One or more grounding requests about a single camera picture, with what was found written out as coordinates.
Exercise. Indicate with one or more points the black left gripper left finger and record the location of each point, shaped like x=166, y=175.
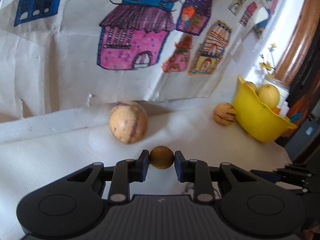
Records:
x=124, y=173

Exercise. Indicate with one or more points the houses drawing paper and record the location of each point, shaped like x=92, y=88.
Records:
x=65, y=54

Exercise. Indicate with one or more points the orange in bowl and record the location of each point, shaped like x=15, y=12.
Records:
x=276, y=110

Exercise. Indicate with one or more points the small brown kiwi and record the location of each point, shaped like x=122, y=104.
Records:
x=161, y=157

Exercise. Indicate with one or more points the pale pepino melon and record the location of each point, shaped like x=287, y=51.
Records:
x=128, y=122

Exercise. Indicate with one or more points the striped pepino melon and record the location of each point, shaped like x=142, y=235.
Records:
x=224, y=114

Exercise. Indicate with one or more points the pale yellow round fruit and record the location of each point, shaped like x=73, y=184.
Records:
x=269, y=95

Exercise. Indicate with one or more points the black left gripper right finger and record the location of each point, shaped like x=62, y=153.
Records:
x=196, y=172

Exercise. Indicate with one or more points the white jar with flowers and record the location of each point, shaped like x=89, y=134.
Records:
x=270, y=68

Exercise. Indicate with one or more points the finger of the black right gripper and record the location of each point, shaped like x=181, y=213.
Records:
x=302, y=175

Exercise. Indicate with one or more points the yellow plastic bowl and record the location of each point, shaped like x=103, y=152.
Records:
x=256, y=118

